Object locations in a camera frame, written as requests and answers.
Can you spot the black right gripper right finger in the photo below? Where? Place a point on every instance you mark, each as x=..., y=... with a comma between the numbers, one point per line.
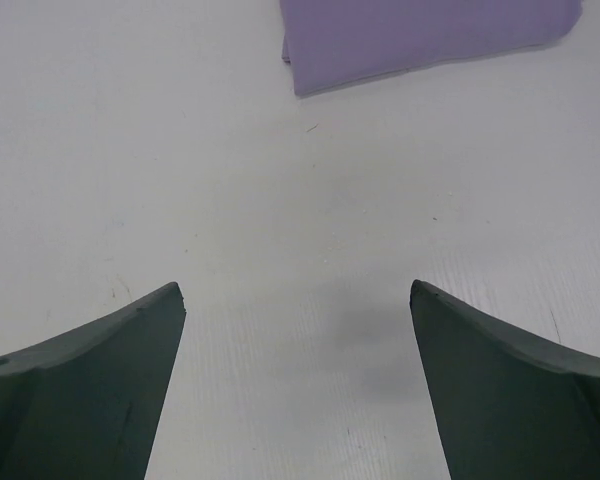
x=508, y=404

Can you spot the folded purple t shirt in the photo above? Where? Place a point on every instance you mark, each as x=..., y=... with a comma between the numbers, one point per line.
x=332, y=43

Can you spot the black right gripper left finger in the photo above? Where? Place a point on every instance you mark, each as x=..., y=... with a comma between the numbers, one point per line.
x=86, y=404

